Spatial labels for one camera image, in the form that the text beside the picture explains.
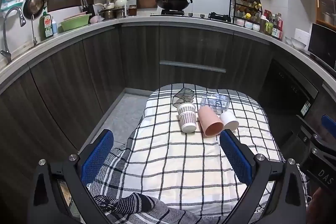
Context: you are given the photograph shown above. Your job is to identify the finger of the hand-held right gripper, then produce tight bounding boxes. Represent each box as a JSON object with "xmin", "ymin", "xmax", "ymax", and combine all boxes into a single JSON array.
[{"xmin": 297, "ymin": 114, "xmax": 336, "ymax": 161}]

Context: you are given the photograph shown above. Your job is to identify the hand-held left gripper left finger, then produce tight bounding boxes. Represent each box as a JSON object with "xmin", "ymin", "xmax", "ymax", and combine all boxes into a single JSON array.
[{"xmin": 28, "ymin": 129, "xmax": 114, "ymax": 224}]

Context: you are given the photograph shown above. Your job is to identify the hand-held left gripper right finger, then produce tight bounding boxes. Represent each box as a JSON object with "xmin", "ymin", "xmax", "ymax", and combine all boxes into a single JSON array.
[{"xmin": 219, "ymin": 129, "xmax": 307, "ymax": 224}]

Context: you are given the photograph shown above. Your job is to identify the plain white cup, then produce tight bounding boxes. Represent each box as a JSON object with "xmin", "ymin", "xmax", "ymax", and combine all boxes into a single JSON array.
[{"xmin": 219, "ymin": 111, "xmax": 239, "ymax": 132}]

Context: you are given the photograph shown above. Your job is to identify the pink cup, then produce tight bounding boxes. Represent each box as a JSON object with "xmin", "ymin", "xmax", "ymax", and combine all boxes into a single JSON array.
[{"xmin": 198, "ymin": 106, "xmax": 224, "ymax": 137}]

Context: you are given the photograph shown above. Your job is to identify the clear printed glass cup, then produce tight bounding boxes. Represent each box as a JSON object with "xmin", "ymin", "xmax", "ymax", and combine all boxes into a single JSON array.
[{"xmin": 201, "ymin": 93, "xmax": 231, "ymax": 113}]

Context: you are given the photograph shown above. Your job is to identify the white cup with dotted pattern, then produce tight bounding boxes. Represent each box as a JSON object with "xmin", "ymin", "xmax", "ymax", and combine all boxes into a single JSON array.
[{"xmin": 177, "ymin": 102, "xmax": 197, "ymax": 133}]

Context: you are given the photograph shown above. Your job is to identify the dark transparent cup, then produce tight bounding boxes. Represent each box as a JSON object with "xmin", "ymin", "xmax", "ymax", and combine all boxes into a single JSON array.
[{"xmin": 173, "ymin": 88, "xmax": 195, "ymax": 106}]

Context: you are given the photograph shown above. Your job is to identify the built-in black dishwasher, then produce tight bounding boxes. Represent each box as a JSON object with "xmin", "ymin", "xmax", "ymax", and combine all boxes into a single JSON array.
[{"xmin": 259, "ymin": 59, "xmax": 319, "ymax": 119}]

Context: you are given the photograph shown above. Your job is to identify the dark striped cloth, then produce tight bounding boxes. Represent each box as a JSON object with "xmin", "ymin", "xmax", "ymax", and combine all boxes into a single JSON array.
[{"xmin": 93, "ymin": 193, "xmax": 155, "ymax": 214}]

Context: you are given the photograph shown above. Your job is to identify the black and white checked cloth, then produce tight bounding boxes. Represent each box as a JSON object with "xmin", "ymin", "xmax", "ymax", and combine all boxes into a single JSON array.
[{"xmin": 87, "ymin": 84, "xmax": 310, "ymax": 224}]

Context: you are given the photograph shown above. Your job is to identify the black microwave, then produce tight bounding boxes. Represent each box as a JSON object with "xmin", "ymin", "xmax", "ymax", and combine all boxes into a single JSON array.
[{"xmin": 307, "ymin": 22, "xmax": 336, "ymax": 71}]

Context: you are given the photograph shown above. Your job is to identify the dark wooden lower cabinets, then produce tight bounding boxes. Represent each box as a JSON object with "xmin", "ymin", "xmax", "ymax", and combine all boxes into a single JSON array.
[{"xmin": 0, "ymin": 22, "xmax": 273, "ymax": 214}]

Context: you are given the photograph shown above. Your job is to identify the white bowls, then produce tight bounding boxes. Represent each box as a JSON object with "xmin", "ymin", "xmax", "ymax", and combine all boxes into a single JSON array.
[{"xmin": 285, "ymin": 36, "xmax": 308, "ymax": 51}]

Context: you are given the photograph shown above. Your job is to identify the white box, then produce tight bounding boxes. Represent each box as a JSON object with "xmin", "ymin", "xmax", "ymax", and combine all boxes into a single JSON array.
[{"xmin": 294, "ymin": 28, "xmax": 312, "ymax": 47}]

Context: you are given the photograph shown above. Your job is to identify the group of condiment bottles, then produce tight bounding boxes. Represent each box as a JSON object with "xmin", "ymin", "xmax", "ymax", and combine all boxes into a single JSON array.
[{"xmin": 260, "ymin": 10, "xmax": 284, "ymax": 39}]

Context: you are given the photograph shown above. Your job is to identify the green plastic basin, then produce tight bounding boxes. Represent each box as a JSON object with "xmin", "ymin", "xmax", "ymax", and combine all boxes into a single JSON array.
[{"xmin": 60, "ymin": 13, "xmax": 93, "ymax": 31}]

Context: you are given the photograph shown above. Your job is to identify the black spice rack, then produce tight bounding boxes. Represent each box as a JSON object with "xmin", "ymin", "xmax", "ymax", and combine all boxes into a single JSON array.
[{"xmin": 229, "ymin": 0, "xmax": 263, "ymax": 25}]

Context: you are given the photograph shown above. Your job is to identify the green dish soap bottle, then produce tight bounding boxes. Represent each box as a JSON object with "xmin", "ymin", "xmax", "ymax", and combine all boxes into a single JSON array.
[{"xmin": 39, "ymin": 11, "xmax": 54, "ymax": 41}]

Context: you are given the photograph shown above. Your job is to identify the small chrome water tap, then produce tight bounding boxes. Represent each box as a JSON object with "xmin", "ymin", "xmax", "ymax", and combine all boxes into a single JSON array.
[{"xmin": 30, "ymin": 14, "xmax": 38, "ymax": 46}]

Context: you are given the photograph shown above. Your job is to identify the gas stove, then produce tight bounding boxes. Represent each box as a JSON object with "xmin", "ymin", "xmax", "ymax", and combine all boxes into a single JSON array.
[{"xmin": 150, "ymin": 10, "xmax": 232, "ymax": 23}]

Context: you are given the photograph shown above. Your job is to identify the black knife block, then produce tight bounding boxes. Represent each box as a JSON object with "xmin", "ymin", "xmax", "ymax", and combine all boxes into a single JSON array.
[{"xmin": 80, "ymin": 0, "xmax": 95, "ymax": 16}]

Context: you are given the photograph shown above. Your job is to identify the chrome kitchen faucet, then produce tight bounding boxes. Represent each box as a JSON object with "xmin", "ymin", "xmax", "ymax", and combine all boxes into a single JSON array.
[{"xmin": 0, "ymin": 7, "xmax": 27, "ymax": 64}]

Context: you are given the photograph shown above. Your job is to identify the hanging frying pan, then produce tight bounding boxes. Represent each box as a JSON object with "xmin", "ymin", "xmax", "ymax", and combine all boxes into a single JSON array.
[{"xmin": 23, "ymin": 0, "xmax": 45, "ymax": 20}]

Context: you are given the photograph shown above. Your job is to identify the black wok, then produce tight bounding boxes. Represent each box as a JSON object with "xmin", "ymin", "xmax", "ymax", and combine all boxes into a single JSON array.
[{"xmin": 154, "ymin": 0, "xmax": 193, "ymax": 10}]

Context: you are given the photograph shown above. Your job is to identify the metal drawer handle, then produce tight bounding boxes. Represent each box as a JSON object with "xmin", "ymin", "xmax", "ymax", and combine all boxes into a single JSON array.
[{"xmin": 159, "ymin": 60, "xmax": 227, "ymax": 73}]

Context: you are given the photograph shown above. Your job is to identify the wooden wall shelf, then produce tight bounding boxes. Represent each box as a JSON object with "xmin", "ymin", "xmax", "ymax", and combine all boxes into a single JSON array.
[{"xmin": 315, "ymin": 0, "xmax": 336, "ymax": 25}]

